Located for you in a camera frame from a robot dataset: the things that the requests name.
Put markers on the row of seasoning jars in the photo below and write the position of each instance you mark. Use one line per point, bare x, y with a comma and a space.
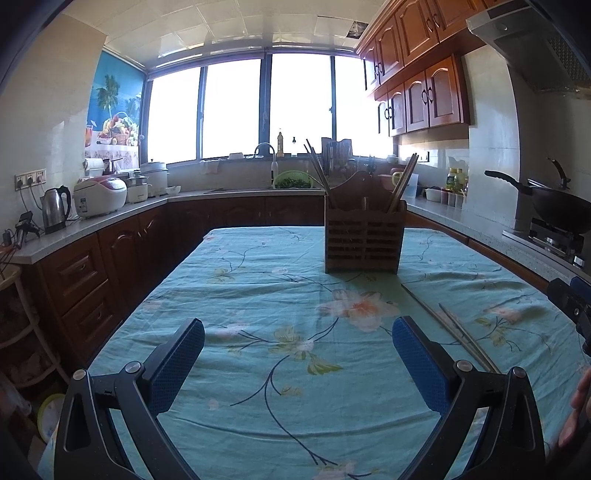
452, 199

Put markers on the green rimmed plate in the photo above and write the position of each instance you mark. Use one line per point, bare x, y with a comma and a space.
50, 415

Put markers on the knife block with scissors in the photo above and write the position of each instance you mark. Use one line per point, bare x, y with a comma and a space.
369, 167

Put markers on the small white steamer pot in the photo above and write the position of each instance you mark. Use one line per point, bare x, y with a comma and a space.
138, 188

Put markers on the white storage trolley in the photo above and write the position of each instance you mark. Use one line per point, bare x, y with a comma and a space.
27, 332

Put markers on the steel range hood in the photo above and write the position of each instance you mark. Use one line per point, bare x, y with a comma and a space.
535, 41

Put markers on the person's right hand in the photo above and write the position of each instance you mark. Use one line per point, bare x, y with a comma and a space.
579, 415

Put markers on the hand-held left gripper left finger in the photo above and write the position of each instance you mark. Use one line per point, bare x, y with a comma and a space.
178, 364

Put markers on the large white cooker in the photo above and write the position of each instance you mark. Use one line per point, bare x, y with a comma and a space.
156, 177

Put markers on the yellow oil bottle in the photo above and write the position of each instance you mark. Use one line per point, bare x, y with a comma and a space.
280, 144

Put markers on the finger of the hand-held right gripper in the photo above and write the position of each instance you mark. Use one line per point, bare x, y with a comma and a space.
570, 297

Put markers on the steel electric kettle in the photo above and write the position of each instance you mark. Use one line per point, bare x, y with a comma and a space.
55, 210

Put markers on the floral teal tablecloth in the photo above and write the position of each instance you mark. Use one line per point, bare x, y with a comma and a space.
286, 369

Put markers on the green colander with vegetables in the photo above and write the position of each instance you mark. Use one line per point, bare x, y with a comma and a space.
293, 181

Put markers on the wooden utensil holder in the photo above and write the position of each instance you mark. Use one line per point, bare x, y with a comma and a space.
364, 240

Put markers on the dish rack with cutting board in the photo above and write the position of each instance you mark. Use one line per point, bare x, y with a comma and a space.
337, 154

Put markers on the gas stove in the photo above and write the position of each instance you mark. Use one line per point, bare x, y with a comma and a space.
549, 237

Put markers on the clear pump bottle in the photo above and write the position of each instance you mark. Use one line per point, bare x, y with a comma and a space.
292, 147

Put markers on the white cloth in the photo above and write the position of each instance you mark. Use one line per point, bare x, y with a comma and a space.
212, 168

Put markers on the pink and white rice cooker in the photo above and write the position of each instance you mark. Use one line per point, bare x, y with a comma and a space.
99, 196

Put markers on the small white bowl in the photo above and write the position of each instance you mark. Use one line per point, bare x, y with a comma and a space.
173, 190

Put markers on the dark wooden lower cabinets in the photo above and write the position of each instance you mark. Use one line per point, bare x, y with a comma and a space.
138, 249

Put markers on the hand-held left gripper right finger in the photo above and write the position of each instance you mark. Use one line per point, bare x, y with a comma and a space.
420, 369

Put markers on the chrome faucet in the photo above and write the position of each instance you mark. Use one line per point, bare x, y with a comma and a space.
267, 150

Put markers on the metal coffee pot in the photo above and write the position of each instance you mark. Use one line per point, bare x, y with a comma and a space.
113, 166

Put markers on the black wok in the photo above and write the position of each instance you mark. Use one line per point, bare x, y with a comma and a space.
554, 198

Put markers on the fruit and palm wall poster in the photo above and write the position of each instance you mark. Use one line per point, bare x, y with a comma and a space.
115, 106

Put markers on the ceiling vent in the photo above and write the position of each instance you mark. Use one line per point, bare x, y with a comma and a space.
356, 30

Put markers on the grey chopstick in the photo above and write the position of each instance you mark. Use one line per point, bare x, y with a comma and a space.
461, 332
443, 323

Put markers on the white power strip outlet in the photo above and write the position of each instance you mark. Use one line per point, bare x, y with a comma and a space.
30, 179

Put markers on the white lidded bowl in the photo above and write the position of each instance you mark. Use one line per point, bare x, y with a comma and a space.
434, 194

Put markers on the wooden upper cabinets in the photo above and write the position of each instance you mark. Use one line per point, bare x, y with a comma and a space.
415, 69

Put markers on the paper towel roll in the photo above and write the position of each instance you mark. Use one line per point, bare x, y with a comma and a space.
93, 167

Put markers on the cooking oil bottles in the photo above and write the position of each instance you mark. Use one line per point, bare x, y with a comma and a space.
457, 177

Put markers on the kitchen window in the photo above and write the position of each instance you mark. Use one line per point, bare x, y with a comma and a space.
277, 106

